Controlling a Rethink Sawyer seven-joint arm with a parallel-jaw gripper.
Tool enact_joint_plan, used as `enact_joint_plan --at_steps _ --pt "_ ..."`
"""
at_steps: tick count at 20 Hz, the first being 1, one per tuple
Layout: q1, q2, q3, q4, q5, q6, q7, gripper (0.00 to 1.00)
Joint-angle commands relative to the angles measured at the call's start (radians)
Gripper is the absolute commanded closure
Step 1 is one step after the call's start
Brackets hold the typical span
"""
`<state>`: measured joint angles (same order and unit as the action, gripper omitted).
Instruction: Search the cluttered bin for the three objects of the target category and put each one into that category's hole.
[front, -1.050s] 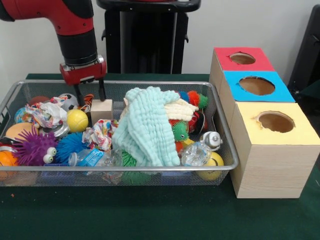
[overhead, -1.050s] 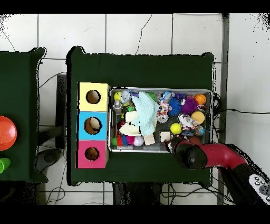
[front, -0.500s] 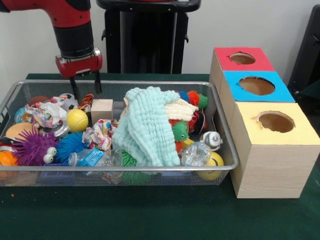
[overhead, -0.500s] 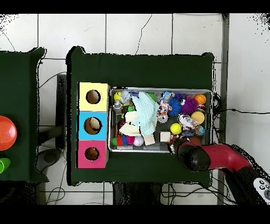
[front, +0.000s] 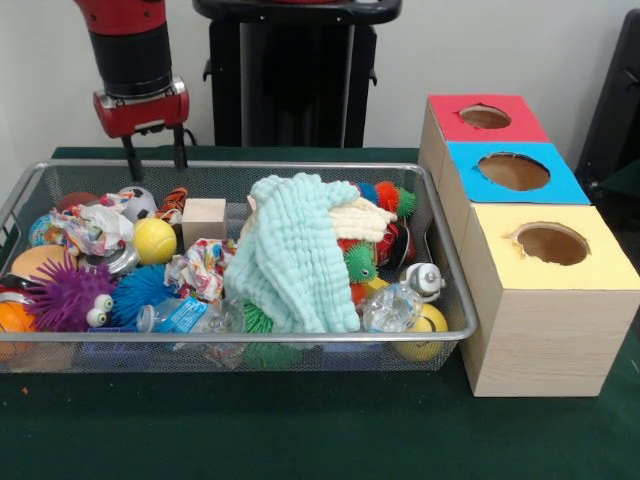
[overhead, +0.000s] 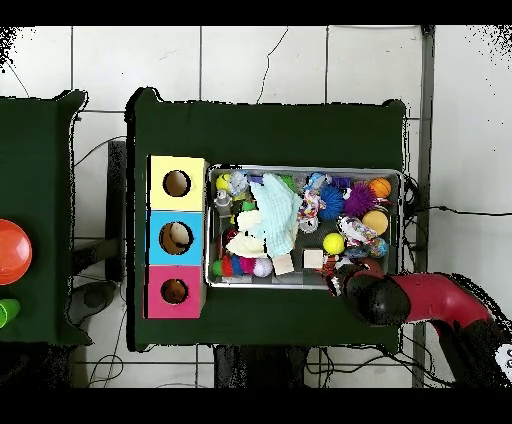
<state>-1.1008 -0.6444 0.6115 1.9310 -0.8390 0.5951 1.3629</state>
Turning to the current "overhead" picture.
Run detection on green plastic cup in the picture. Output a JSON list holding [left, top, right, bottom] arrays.
[[0, 298, 22, 330]]

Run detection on small colourful crumpled paper ball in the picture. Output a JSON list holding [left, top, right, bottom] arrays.
[[297, 189, 327, 223]]

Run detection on black stand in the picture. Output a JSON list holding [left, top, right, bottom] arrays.
[[65, 139, 128, 327]]

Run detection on blue spiky ball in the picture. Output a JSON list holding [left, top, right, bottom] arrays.
[[317, 184, 346, 220]]

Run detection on grey metal rail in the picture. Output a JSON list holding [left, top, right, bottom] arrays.
[[411, 25, 437, 388]]

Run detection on cream waffle cloth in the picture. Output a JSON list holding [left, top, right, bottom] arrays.
[[225, 209, 270, 258]]

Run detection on dark green table cloth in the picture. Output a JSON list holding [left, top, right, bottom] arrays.
[[125, 87, 407, 353], [0, 89, 93, 347]]

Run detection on orange plastic bowl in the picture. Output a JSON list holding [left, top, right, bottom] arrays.
[[0, 218, 33, 286]]

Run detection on long colourful crumpled wrapper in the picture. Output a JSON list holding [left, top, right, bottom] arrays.
[[337, 215, 379, 248]]

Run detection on purple spiky ball with eyes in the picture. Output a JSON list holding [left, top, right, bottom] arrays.
[[342, 181, 380, 217]]

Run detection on multicolour spiky caterpillar toy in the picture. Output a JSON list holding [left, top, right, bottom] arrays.
[[211, 254, 261, 278]]

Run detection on silver wire mesh bin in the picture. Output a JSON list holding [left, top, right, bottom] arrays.
[[204, 164, 404, 292]]

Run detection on mint waffle cloth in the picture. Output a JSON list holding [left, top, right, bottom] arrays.
[[249, 172, 304, 258]]

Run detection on crushed bottle with blue label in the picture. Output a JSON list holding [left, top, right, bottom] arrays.
[[303, 171, 333, 194]]

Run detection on black cable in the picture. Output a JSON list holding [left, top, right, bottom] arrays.
[[305, 344, 453, 388], [403, 204, 512, 218], [73, 135, 128, 168], [87, 311, 128, 388]]

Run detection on wooden box with three holes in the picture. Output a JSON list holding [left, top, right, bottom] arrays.
[[142, 154, 210, 320]]

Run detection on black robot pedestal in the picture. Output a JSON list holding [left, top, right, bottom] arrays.
[[213, 345, 309, 389]]

